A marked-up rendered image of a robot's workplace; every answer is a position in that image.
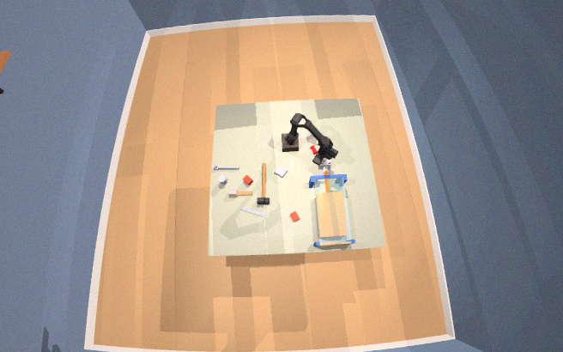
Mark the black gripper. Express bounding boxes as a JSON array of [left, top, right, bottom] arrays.
[[312, 149, 326, 165]]

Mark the black mallet with wooden handle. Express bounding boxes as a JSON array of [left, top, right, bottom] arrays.
[[257, 163, 269, 204]]

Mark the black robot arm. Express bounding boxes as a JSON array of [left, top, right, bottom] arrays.
[[284, 113, 339, 160]]

